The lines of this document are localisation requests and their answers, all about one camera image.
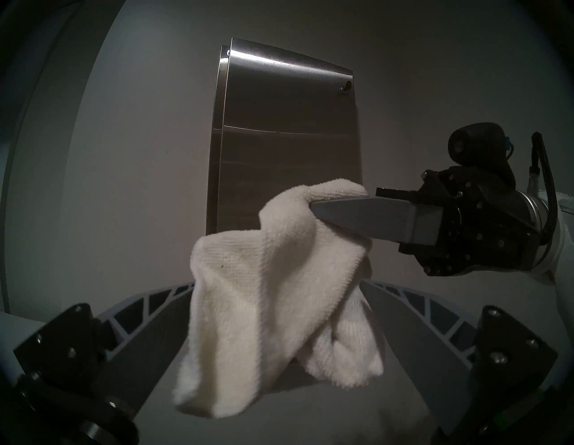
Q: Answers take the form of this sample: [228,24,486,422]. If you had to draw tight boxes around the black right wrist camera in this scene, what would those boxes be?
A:
[448,122,516,189]

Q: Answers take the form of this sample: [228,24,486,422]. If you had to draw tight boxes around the right arm braided black cable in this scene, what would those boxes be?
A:
[531,131,562,245]

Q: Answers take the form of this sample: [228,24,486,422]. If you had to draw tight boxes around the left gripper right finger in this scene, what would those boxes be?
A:
[361,280,559,436]

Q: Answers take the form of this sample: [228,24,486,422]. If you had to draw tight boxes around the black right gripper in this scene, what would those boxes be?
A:
[309,166,546,277]

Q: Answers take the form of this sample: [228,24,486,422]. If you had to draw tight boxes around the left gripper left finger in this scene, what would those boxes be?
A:
[13,282,196,414]

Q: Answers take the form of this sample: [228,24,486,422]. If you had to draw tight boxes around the white terry cloth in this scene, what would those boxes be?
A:
[173,179,386,420]

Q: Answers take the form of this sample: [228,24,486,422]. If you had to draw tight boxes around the stainless steel wall dispenser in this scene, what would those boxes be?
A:
[205,37,363,236]

